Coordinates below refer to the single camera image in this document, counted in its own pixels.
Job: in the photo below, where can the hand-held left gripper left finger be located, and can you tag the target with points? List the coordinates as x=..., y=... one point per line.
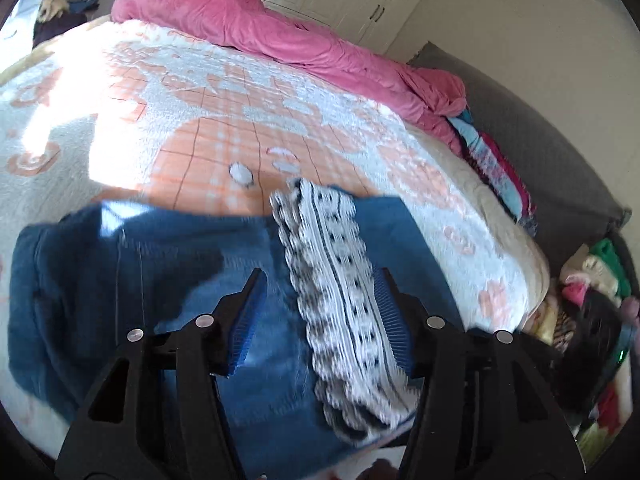
x=245, y=325

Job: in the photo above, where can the pink duvet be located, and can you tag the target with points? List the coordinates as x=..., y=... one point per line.
x=280, y=35

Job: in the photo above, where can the white orange patterned blanket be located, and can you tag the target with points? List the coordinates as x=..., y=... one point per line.
x=300, y=110

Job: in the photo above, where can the dark cloth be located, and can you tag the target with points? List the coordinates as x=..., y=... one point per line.
x=57, y=30

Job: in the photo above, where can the beige stuffed toy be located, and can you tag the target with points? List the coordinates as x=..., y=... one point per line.
x=54, y=7

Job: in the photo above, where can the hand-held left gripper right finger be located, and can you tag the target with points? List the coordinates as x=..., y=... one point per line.
x=395, y=322

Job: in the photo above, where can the grey padded headboard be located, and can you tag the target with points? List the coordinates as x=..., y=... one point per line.
x=550, y=160

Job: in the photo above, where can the blue denim pants lace hem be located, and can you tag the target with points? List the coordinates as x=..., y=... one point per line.
x=125, y=285

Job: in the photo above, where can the striped folded blanket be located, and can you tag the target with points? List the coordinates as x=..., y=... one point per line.
x=492, y=165

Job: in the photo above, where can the heap of colourful clothes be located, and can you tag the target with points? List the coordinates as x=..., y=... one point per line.
x=605, y=265

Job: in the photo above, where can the beige bed sheet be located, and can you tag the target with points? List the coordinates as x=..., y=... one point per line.
x=522, y=255

